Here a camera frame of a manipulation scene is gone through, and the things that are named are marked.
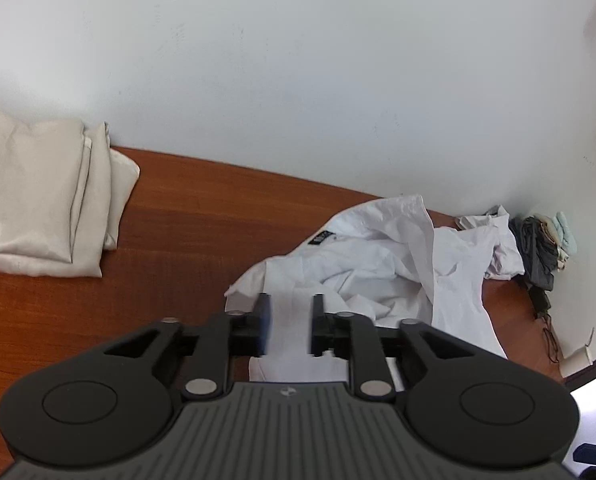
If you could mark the black power adapter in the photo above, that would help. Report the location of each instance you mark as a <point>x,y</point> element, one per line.
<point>540,301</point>

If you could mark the beige clothes in stack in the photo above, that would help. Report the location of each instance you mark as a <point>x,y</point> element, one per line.
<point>552,235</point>

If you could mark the light mint towel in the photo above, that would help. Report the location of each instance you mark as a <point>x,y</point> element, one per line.
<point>566,232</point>

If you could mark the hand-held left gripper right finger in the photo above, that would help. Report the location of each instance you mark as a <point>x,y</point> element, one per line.
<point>318,325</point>

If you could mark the folded beige satin cloth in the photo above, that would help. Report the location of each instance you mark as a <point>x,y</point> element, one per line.
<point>38,195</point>

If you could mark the crumpled white garment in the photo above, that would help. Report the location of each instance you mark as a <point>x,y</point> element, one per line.
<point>507,255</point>

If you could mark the dark grey clothes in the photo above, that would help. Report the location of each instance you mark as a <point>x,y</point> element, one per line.
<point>535,255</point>

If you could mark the white long-sleeved shirt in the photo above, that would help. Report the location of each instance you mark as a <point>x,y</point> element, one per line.
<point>377,270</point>

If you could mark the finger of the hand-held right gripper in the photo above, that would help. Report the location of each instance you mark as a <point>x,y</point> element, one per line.
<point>591,453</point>

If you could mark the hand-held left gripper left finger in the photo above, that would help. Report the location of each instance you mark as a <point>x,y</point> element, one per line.
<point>264,325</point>

